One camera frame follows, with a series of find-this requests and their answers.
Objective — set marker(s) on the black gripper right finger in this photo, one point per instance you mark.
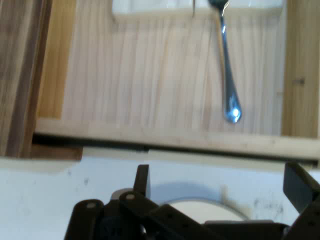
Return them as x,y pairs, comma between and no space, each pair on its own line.
306,197

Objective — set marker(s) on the silver metal fork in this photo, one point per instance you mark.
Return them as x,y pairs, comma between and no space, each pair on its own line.
228,75

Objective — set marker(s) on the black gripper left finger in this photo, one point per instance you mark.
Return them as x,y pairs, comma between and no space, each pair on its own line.
130,215

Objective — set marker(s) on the dark brown wooden cabinet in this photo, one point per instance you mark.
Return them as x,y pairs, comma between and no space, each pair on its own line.
15,75

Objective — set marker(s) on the long white cutlery rest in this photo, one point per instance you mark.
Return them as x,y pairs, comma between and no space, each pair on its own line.
155,7

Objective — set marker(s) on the light wooden drawer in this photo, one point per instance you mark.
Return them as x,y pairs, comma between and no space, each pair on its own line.
150,75

